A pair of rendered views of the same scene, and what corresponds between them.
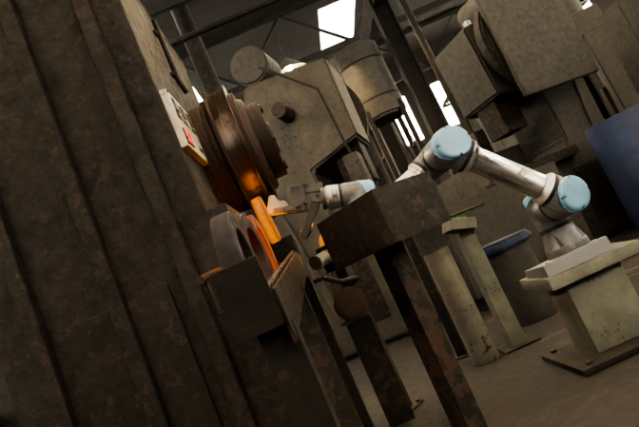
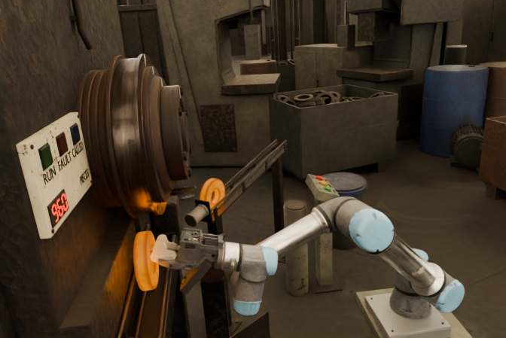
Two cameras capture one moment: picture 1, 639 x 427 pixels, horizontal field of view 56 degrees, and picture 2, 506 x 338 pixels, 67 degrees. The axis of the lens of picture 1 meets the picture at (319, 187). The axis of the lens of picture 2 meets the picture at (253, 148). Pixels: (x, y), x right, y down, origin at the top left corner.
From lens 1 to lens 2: 1.27 m
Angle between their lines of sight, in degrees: 27
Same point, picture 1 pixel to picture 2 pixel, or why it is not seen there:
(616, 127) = (450, 81)
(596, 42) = not seen: outside the picture
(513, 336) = (324, 279)
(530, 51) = not seen: outside the picture
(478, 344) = (297, 283)
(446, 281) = not seen: hidden behind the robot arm
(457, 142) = (379, 237)
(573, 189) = (452, 297)
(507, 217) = (347, 126)
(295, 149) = not seen: outside the picture
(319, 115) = not seen: outside the picture
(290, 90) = not seen: outside the picture
